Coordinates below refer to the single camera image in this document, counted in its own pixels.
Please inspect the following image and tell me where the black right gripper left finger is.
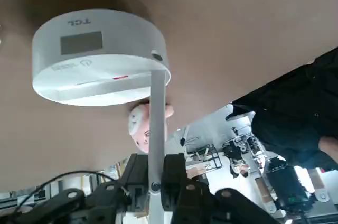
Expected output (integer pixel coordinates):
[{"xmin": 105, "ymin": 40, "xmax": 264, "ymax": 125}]
[{"xmin": 26, "ymin": 153, "xmax": 149, "ymax": 224}]

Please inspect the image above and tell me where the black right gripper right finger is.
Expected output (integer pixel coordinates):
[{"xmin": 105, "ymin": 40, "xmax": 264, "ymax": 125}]
[{"xmin": 162, "ymin": 153, "xmax": 281, "ymax": 224}]

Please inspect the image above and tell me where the white foldable desk lamp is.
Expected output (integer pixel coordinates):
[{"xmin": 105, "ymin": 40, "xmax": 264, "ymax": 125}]
[{"xmin": 32, "ymin": 8, "xmax": 172, "ymax": 224}]

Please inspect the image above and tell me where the pink plush toy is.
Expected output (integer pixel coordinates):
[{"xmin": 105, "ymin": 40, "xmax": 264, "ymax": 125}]
[{"xmin": 128, "ymin": 102, "xmax": 175, "ymax": 154}]

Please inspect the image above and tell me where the person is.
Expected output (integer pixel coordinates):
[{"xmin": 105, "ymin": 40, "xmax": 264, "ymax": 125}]
[{"xmin": 226, "ymin": 46, "xmax": 338, "ymax": 172}]

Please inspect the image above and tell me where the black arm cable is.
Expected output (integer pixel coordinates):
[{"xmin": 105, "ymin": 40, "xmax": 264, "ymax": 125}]
[{"xmin": 10, "ymin": 170, "xmax": 130, "ymax": 216}]

